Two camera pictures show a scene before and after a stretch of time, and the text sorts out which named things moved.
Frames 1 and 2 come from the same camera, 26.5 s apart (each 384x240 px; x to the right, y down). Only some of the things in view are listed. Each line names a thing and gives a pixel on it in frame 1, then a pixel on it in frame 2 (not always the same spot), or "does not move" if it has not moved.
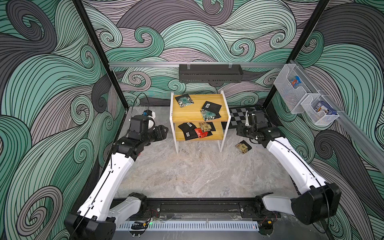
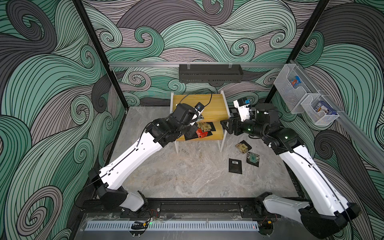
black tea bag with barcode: x=213 y=108 -> x=235 y=166
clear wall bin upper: x=292 y=84 does not move
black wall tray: x=210 y=73 does not move
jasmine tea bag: x=207 y=115 -> x=253 y=159
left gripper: x=160 y=134 -> x=192 y=130
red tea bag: x=200 y=133 does not move
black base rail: x=203 y=208 does not move
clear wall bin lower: x=318 y=109 does not move
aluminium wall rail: x=198 y=64 does not move
